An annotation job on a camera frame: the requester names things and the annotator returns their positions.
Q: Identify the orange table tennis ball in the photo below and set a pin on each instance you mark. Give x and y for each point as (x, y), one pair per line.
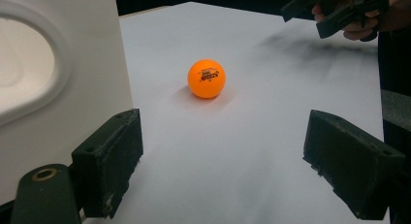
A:
(206, 79)

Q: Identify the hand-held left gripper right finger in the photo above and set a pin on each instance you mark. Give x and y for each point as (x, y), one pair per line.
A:
(352, 166)

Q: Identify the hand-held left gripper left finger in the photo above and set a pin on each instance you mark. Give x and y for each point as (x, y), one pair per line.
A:
(106, 159)

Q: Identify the white plastic storage bin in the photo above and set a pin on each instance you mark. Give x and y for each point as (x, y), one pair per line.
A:
(80, 72)

